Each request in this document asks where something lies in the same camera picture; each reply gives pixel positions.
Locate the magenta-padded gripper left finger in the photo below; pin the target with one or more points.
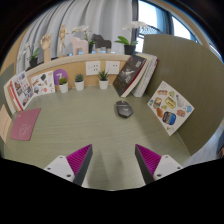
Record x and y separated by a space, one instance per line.
58 165

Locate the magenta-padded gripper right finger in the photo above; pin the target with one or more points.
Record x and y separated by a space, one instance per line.
166 164

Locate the dark grey computer mouse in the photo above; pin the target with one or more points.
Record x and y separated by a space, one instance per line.
124 109

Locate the pink mouse pad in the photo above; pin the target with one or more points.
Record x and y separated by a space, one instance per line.
25 124

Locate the colourful food sticker sheet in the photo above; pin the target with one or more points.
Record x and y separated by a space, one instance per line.
170 108

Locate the beige paper card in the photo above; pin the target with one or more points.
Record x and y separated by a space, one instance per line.
4 123

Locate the round succulent in white pot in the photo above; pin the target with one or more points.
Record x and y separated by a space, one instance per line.
63 87

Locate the white doodle sticker sheet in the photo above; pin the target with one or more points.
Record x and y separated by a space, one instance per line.
42 84

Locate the small succulent in white pot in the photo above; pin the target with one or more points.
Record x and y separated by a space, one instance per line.
79 85

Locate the purple round number sign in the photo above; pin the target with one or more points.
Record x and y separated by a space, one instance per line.
60 75

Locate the olive green desk partition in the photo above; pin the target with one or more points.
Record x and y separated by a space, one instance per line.
6 78
193 73

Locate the black hardcover book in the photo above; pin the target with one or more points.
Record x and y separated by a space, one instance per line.
129 75

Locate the light wooden desk shelf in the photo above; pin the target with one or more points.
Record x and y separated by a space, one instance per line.
73 65

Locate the white orchid in black pot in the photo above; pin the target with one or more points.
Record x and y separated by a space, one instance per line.
129 49
33 62
90 46

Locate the wooden hand model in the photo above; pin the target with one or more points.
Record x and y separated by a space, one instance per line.
46 45

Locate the pink horse figurine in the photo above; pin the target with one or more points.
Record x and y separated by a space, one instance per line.
78 45

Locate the wooden mannequin figure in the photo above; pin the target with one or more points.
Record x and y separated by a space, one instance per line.
62 36

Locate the dark grey horse figurine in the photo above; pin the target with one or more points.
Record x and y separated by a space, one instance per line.
101 41

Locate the dark framed window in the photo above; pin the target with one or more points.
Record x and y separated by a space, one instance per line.
153 16

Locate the light grey curtain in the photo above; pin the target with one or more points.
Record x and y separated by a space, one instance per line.
100 16

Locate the white wall socket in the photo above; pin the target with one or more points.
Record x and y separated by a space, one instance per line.
112 67
93 68

